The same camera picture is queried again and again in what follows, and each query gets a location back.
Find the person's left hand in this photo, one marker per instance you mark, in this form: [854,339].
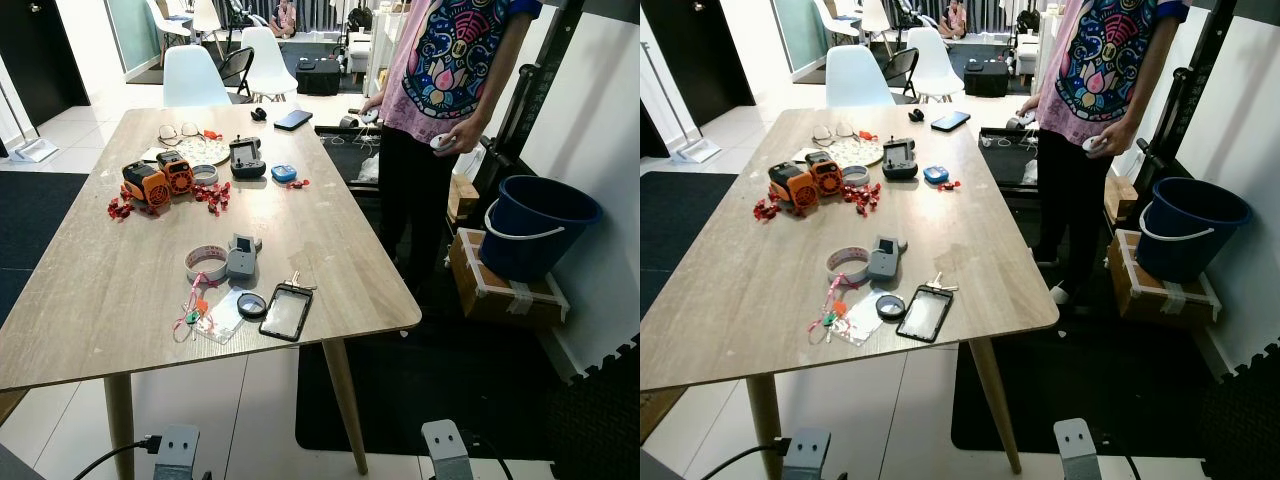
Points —
[467,135]
[1120,138]

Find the person's right hand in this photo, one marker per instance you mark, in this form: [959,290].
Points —
[1032,105]
[374,103]

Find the white handheld controller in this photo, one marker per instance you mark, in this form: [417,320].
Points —
[367,118]
[1093,144]
[1026,120]
[441,142]

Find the black card holder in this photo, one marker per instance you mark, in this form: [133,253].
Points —
[285,313]
[924,315]

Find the black case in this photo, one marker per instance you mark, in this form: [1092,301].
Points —
[318,78]
[985,80]

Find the black low platform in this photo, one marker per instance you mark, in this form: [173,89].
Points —
[1005,160]
[345,160]

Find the small cardboard box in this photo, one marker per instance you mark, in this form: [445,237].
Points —
[463,198]
[1121,200]

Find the person in pink shirt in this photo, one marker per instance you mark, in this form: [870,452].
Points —
[450,60]
[1100,60]

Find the black smartphone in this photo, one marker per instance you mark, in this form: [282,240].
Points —
[950,122]
[293,120]

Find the white plastic chair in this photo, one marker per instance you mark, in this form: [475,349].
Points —
[268,60]
[935,60]

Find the small blue device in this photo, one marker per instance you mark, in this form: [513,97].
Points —
[284,174]
[936,176]

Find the seated background person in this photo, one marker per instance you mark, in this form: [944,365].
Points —
[954,18]
[284,18]

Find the dark blue bucket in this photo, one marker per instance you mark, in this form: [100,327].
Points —
[1190,245]
[540,245]

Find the black folding chair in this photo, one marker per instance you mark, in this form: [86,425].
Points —
[237,65]
[900,65]

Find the black controller with screen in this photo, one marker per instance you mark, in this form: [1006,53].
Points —
[247,162]
[900,163]

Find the large taped cardboard box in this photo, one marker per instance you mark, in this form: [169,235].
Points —
[480,290]
[1135,290]

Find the round patterned mat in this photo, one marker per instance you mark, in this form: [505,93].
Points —
[212,152]
[865,153]

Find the pale blue plastic chair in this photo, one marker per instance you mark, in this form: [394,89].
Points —
[858,80]
[195,80]

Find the small grey tape roll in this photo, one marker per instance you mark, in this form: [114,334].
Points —
[847,177]
[197,176]

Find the grey handheld device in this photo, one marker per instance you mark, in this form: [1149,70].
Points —
[243,262]
[884,263]

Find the orange device with round grille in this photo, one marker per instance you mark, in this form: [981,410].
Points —
[827,175]
[178,175]

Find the eyeglasses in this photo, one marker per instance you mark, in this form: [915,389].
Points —
[162,133]
[815,135]

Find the dark carpet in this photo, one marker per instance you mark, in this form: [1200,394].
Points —
[680,215]
[35,230]

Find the white paper sheet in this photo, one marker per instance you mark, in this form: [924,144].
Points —
[802,155]
[152,153]

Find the white floor object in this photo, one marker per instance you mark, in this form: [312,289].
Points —
[697,152]
[38,150]

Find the white tape roll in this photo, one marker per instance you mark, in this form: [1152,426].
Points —
[833,265]
[192,263]

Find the orange black boxy device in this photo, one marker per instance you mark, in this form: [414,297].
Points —
[145,185]
[792,187]

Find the black door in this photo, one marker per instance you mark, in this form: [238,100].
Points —
[40,60]
[700,60]

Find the black floor mat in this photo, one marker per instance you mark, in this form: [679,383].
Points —
[1100,400]
[450,400]

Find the clear plastic bag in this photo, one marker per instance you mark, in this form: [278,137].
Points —
[225,322]
[865,325]

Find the black foam puzzle mat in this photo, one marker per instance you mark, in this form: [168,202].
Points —
[1245,420]
[600,420]

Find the light wooden table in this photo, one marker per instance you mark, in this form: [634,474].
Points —
[100,280]
[750,280]

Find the black stand frame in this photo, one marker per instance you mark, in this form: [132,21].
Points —
[1185,90]
[530,90]

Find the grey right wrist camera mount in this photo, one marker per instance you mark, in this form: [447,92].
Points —
[1077,452]
[447,452]

